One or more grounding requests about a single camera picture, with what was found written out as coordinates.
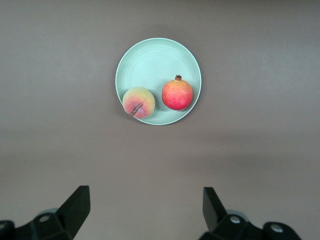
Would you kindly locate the brown table cover sheet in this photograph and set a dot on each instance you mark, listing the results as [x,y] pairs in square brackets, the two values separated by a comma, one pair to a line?
[50,75]

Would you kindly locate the pale green round plate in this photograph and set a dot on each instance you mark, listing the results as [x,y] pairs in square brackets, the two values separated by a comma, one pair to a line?
[155,65]

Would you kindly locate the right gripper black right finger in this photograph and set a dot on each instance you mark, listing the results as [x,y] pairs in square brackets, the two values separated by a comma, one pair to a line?
[225,227]

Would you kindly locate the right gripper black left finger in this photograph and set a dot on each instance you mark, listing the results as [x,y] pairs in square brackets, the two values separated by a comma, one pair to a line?
[62,225]

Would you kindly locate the yellow pink peach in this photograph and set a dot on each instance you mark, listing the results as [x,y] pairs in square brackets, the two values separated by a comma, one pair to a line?
[138,100]

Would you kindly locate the red pomegranate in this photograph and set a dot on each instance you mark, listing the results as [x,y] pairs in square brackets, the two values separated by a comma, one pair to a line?
[177,95]

